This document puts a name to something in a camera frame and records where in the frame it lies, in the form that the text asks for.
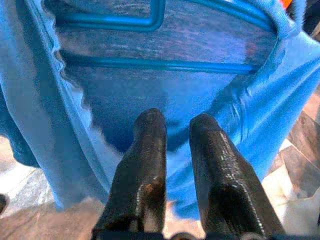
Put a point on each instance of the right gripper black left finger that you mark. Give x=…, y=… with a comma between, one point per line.
x=140, y=170

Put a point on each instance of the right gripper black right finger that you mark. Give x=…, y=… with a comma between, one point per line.
x=225, y=180

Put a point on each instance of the blue cloth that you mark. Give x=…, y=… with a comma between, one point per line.
x=200, y=95

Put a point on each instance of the blue plastic hanger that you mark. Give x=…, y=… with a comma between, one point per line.
x=158, y=12

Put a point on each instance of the orange t-shirt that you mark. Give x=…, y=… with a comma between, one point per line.
x=286, y=3

